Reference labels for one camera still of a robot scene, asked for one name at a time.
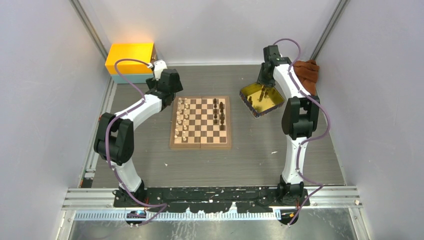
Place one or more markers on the aluminium frame rail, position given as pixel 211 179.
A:
pixel 97 204

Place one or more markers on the teal drawer box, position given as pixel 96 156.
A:
pixel 133 78

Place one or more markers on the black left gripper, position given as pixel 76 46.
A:
pixel 152 83

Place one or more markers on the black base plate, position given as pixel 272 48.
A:
pixel 208 200

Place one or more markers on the yellow drawer box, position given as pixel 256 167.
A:
pixel 145 52

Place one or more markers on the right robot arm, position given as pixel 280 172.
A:
pixel 299 119

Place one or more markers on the brown cloth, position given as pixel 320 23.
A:
pixel 307 73

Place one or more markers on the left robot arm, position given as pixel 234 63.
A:
pixel 115 141

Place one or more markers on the wooden chess board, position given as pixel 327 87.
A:
pixel 192 123

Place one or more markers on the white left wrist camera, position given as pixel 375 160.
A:
pixel 157 68

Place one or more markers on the dark chess piece column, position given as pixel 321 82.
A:
pixel 222 119

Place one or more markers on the yellow tin tray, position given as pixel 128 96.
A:
pixel 260 100

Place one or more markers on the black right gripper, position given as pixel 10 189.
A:
pixel 261 81

